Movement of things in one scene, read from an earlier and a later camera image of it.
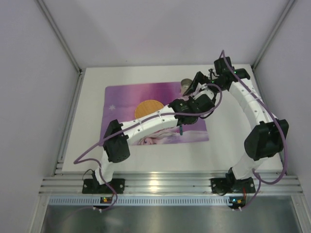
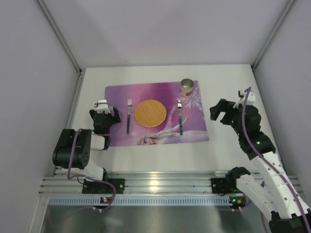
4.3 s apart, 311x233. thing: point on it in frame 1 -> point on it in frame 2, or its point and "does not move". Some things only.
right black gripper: (198, 79) -> (228, 111)
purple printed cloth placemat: (122, 101) does not move
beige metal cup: (184, 84) does not move
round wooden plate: (147, 107) does not move
